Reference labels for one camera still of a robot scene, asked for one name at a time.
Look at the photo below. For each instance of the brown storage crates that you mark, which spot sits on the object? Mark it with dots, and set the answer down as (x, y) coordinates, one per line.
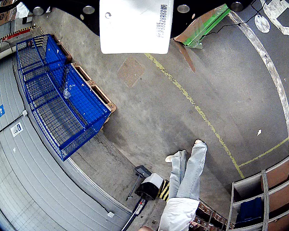
(212, 216)

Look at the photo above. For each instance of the dark blue cloth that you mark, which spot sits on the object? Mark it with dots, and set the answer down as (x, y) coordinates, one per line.
(250, 211)

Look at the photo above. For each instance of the wooden pallet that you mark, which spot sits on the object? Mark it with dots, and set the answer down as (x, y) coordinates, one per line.
(98, 93)

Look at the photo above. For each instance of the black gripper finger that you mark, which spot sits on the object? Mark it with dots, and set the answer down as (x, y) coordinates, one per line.
(86, 19)
(187, 16)

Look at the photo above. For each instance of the grey metal shelving unit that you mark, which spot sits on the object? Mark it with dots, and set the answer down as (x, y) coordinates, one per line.
(265, 192)

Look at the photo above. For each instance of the printed cardboard carton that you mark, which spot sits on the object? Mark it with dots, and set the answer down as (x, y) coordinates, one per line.
(4, 14)

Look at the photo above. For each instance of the white wall sign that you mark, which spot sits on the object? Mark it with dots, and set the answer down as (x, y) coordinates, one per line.
(17, 129)

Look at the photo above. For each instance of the blue wall sign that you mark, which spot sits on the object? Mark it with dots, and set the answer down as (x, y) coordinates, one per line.
(1, 110)

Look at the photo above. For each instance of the person in light clothes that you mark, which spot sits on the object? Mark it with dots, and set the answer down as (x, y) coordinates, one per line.
(190, 173)

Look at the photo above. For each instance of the tall white product box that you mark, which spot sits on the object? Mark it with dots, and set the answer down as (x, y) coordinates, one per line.
(135, 31)

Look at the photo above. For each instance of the red striped barrier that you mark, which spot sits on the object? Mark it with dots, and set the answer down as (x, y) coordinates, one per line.
(19, 32)

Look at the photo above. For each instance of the yellow black striped block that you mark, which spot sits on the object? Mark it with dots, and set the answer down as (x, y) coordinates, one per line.
(164, 191)

